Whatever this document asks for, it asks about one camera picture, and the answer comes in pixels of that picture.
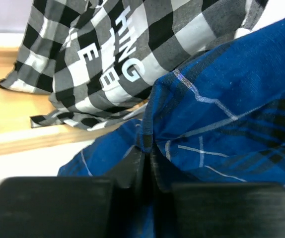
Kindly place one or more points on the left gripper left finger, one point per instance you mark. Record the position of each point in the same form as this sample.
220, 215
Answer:
107, 206

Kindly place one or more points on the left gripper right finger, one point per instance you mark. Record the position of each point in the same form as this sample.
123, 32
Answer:
187, 207

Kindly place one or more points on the blue plaid shirt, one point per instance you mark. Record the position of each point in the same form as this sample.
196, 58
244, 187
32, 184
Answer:
220, 118

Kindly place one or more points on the black white checkered shirt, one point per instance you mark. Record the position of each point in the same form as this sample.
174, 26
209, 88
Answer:
98, 59

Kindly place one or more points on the wooden clothes rack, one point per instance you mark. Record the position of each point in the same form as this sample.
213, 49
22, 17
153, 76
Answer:
16, 135

